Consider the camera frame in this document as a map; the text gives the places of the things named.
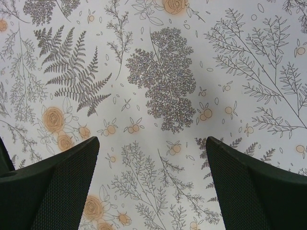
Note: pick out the floral patterned table mat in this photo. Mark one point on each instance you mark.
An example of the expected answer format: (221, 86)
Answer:
(152, 80)

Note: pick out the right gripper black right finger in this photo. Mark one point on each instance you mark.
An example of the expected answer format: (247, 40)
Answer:
(254, 195)

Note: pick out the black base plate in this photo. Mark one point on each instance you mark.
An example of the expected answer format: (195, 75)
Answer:
(6, 164)

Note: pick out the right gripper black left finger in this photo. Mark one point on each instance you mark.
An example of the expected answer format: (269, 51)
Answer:
(49, 194)

